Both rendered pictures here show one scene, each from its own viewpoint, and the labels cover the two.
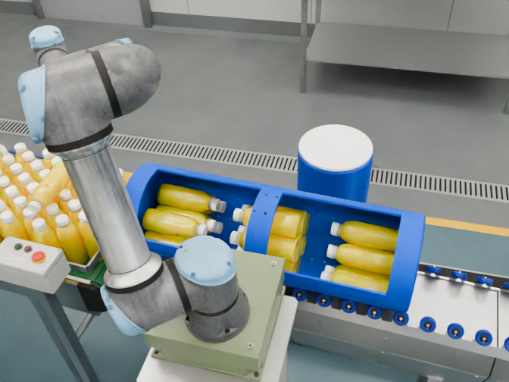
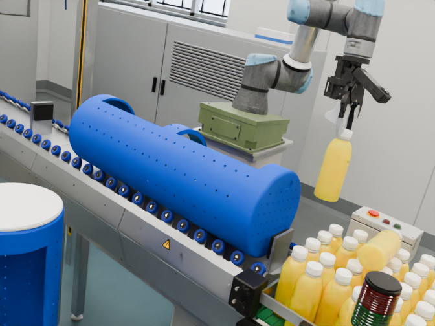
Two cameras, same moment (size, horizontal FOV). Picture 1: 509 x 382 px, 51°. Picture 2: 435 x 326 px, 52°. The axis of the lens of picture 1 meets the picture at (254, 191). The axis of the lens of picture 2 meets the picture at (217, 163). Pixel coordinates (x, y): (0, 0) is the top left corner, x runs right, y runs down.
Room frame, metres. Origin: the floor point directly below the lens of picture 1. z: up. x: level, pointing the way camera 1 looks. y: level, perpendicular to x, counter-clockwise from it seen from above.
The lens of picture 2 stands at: (2.48, 0.51, 1.67)
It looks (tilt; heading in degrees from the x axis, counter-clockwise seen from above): 20 degrees down; 196
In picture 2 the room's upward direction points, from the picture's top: 10 degrees clockwise
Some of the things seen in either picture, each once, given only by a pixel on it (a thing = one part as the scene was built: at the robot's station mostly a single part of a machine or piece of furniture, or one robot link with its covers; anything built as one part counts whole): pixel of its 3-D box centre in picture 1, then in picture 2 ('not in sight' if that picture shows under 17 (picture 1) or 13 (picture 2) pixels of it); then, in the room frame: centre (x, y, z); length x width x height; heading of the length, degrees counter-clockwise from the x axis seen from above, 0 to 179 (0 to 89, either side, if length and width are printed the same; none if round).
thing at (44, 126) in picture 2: not in sight; (42, 118); (0.79, -0.84, 1.00); 0.10 x 0.04 x 0.15; 159
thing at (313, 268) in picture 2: not in sight; (314, 268); (1.47, 0.52, 1.09); 0.04 x 0.04 x 0.02
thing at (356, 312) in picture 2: not in sight; (371, 315); (1.73, 0.64, 1.18); 0.06 x 0.06 x 0.05
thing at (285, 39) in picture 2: not in sight; (274, 36); (-0.68, -0.14, 1.48); 0.24 x 0.12 x 0.08; 81
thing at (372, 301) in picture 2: not in sight; (379, 294); (1.73, 0.64, 1.23); 0.06 x 0.06 x 0.04
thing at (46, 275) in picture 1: (29, 264); (383, 235); (1.06, 0.70, 1.05); 0.20 x 0.10 x 0.10; 69
